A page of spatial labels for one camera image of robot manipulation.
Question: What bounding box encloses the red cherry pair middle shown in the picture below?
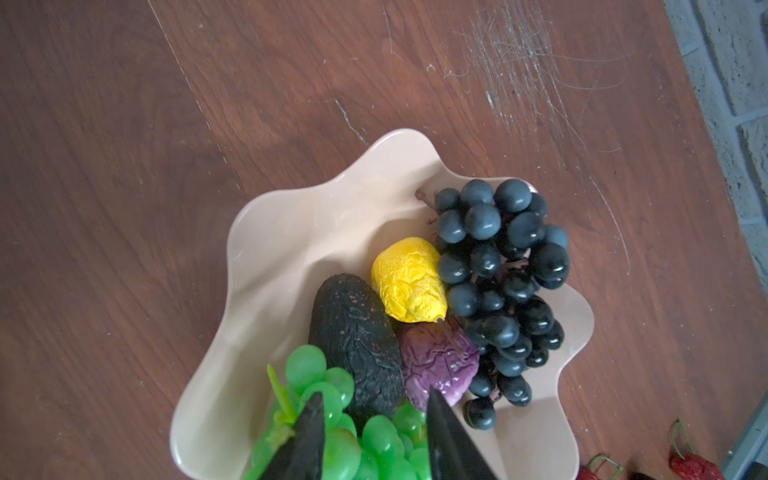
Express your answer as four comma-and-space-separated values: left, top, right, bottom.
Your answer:
576, 455, 624, 480

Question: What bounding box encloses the red cherry pair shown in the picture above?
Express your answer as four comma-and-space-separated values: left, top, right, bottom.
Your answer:
669, 419, 724, 480
576, 455, 624, 480

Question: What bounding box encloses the purple plum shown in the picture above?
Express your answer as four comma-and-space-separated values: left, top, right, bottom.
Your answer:
397, 317, 480, 412

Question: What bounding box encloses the yellow lemon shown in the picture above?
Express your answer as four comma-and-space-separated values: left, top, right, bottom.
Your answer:
371, 237, 448, 324

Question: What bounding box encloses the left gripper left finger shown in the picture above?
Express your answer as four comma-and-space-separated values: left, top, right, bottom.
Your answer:
258, 392, 325, 480

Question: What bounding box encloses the green grape bunch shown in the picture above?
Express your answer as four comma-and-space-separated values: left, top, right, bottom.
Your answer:
243, 344, 433, 479

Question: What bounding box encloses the aluminium mounting rail frame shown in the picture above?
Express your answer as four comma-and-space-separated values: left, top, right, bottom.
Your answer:
721, 395, 767, 480

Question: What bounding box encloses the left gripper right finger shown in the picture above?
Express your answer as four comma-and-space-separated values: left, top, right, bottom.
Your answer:
426, 387, 498, 480

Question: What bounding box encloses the dark blue grape bunch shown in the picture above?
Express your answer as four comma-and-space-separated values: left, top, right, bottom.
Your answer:
426, 179, 571, 430

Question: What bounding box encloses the pink wavy fruit bowl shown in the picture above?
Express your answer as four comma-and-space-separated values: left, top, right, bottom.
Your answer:
170, 129, 595, 479

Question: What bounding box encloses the black avocado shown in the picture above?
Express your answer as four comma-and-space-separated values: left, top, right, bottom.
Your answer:
308, 273, 404, 430

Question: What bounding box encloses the red cherry pair right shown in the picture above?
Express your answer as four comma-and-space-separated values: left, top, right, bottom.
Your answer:
669, 419, 724, 480

